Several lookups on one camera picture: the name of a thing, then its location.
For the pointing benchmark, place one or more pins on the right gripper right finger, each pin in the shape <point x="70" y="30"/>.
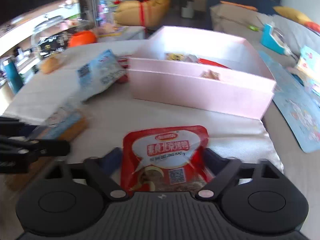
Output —
<point x="224" y="170"/>

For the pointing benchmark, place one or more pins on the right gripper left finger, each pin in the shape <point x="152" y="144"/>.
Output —
<point x="99" y="172"/>

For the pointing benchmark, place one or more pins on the red Beijing duck snack packet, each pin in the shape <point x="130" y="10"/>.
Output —
<point x="166" y="159"/>

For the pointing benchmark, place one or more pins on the small bread bun packet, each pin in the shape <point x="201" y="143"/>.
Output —
<point x="51" y="64"/>

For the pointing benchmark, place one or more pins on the blue white snack packet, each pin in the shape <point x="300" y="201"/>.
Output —
<point x="98" y="75"/>

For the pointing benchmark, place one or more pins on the yellow rice cracker packet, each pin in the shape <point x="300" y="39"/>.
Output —
<point x="177" y="57"/>

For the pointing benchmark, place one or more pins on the light blue cartoon mat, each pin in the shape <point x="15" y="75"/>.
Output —
<point x="295" y="105"/>

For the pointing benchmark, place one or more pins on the pink cardboard box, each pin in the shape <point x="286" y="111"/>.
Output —
<point x="224" y="73"/>

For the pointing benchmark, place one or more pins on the black plum snack bag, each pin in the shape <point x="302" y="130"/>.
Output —
<point x="46" y="46"/>

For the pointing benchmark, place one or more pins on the orange round pumpkin container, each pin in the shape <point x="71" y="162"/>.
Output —
<point x="82" y="38"/>

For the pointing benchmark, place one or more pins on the white low side table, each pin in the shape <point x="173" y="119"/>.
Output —
<point x="128" y="33"/>

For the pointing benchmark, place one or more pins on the blue tissue box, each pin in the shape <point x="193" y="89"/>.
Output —
<point x="273" y="39"/>

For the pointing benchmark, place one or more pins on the green toy on sofa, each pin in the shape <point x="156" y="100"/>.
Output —
<point x="253" y="28"/>

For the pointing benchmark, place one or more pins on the grey covered sofa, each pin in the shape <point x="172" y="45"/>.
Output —
<point x="234" y="20"/>

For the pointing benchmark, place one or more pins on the colourful bottles cluster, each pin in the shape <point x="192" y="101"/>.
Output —
<point x="106" y="10"/>

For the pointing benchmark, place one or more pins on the yellow armchair with red ribbon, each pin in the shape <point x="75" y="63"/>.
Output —
<point x="147" y="13"/>

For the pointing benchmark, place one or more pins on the red cushion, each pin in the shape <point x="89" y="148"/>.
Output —
<point x="313" y="26"/>

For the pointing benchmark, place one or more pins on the yellow cushion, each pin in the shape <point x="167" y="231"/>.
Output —
<point x="292" y="14"/>

